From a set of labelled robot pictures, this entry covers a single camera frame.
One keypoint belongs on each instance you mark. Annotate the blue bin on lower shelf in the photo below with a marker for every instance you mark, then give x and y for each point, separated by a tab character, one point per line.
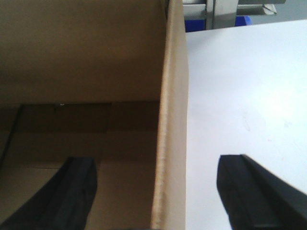
200	25

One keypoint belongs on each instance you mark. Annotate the brown cardboard box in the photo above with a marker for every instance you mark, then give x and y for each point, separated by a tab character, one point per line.
100	79

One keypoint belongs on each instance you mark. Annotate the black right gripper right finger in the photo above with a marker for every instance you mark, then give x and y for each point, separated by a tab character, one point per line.
256	199

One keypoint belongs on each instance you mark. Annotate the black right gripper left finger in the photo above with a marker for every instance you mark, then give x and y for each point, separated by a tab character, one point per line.
63	203

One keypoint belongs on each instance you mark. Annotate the metal shelf upright post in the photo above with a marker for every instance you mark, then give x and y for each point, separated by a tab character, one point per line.
220	14

